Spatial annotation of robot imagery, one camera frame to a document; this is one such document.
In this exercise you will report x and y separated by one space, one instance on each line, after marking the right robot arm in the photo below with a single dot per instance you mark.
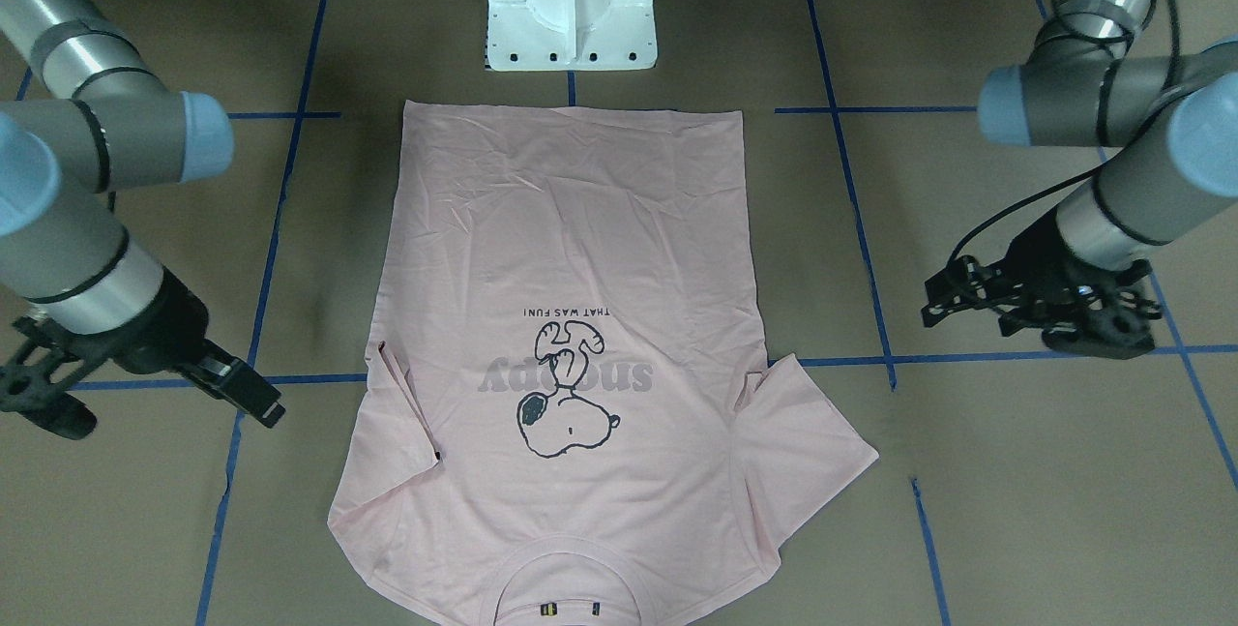
96 295

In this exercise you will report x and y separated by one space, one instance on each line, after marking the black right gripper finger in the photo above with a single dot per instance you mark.
223 376

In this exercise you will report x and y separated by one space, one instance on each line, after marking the white camera pole base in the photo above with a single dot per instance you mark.
570 35

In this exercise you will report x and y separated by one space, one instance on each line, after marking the pink Snoopy t-shirt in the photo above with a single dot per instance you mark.
571 417

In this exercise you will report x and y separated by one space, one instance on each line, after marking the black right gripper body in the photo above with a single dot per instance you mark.
177 318

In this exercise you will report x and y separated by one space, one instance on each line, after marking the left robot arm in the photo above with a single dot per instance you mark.
1104 73

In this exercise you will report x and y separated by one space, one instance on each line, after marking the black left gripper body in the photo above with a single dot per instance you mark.
1043 260

